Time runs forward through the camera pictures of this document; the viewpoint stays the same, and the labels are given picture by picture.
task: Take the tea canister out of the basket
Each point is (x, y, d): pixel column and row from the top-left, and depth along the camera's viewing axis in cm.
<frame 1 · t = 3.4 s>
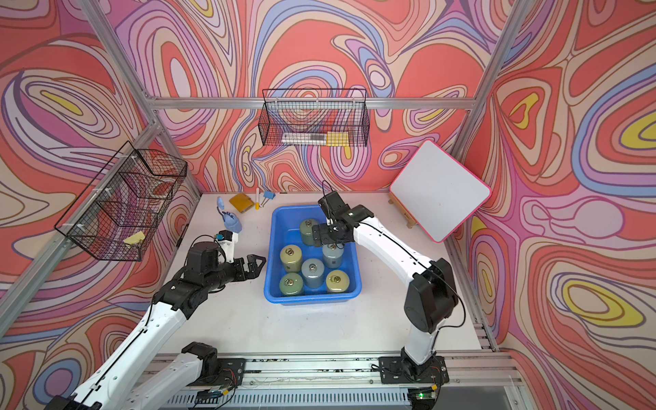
left hand: (255, 260, 77), fingers open
right hand: (331, 241, 84), fingers open
blue plastic basket: (283, 229, 104), point 5 cm above the table
dark green tea canister: (306, 230, 98), point 9 cm above the table
grey-blue tea canister: (332, 255, 92), point 8 cm above the table
olive green tea canister: (291, 257, 90), point 9 cm above the table
grey-blue tea canister centre: (313, 272, 87), point 9 cm above the table
green tea canister front: (290, 284, 84), point 10 cm above the table
yellow-green tea canister: (336, 281, 84), point 10 cm above the table
blue spray bottle: (231, 219, 102), point 9 cm above the table
amber square block: (242, 202, 117), point 2 cm above the table
yellow white marker pen: (258, 204, 117), point 2 cm above the table
blue small clip: (269, 195, 122), on the table
wooden board easel: (409, 219, 107), point 5 cm above the table

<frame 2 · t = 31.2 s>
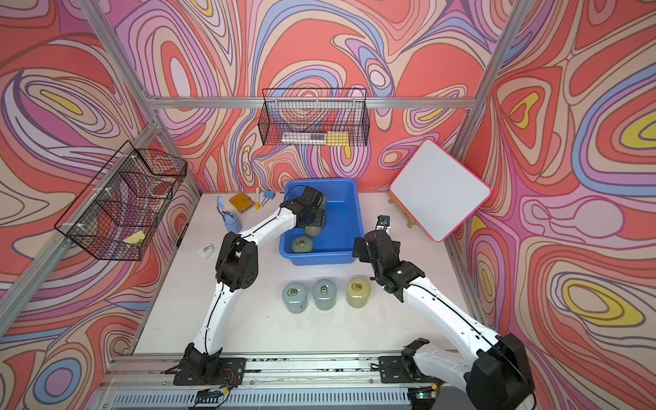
left hand: (317, 218, 104), fingers open
right hand: (371, 246, 82), fingers open
blue plastic basket: (342, 225, 111), on the table
grey-blue tea canister: (295, 296, 82), point 9 cm above the table
grey-blue tea canister centre: (325, 294, 82), point 9 cm above the table
green tea canister front: (301, 244, 93), point 10 cm above the table
yellow-green tea canister: (358, 291, 82), point 9 cm above the table
small white tag: (207, 252, 100), point 2 cm above the table
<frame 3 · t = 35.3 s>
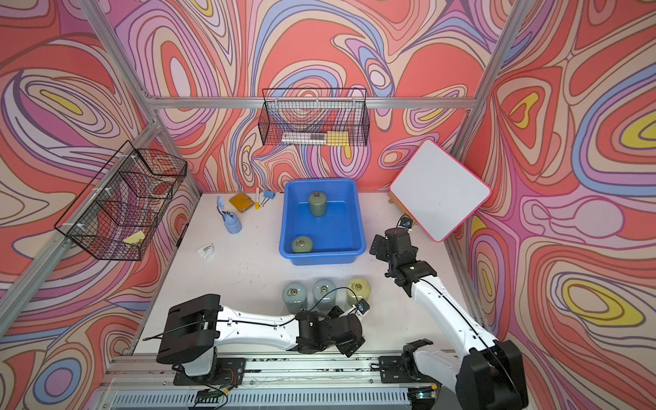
left hand: (358, 332, 76), fingers open
right hand: (389, 249, 84), fingers open
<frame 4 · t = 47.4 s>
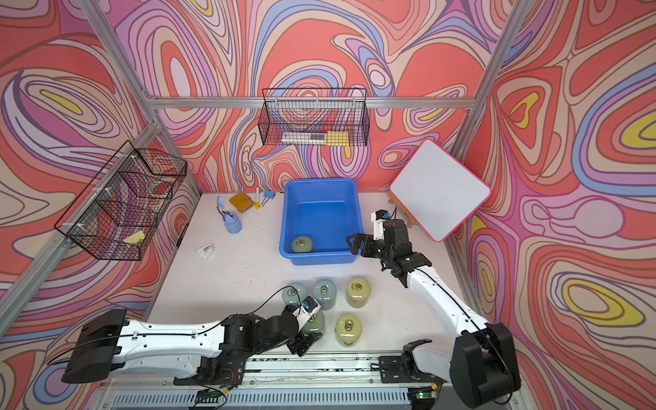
left hand: (316, 328, 73), fingers open
right hand: (359, 245, 83), fingers open
dark green tea canister: (318, 325, 73), point 12 cm above the table
